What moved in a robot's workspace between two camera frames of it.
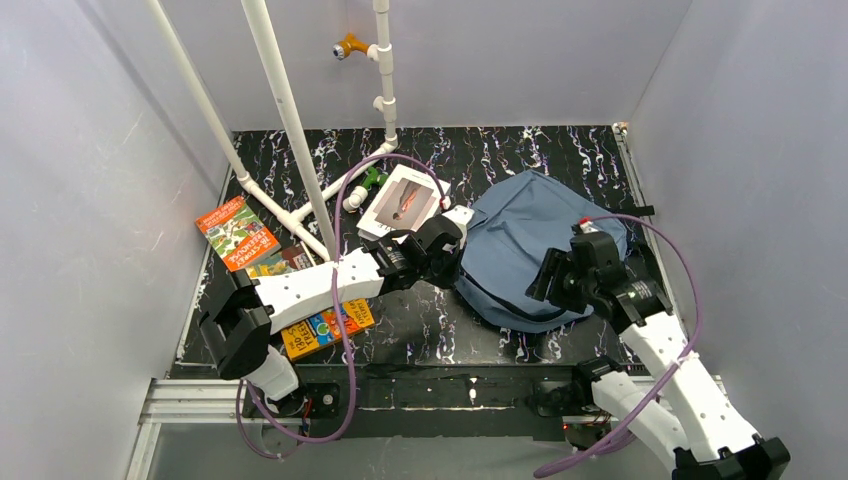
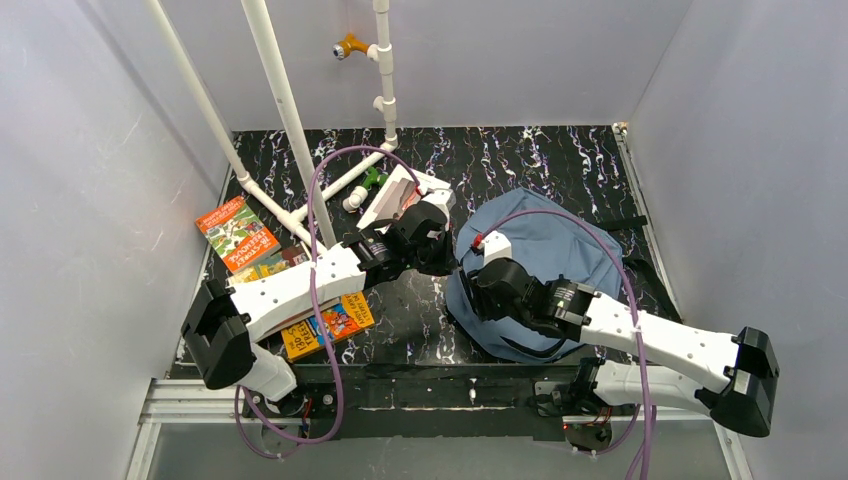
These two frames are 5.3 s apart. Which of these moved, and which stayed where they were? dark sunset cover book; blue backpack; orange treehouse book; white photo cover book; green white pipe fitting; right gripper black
Moved: blue backpack; right gripper black
Stayed: white photo cover book; orange treehouse book; dark sunset cover book; green white pipe fitting
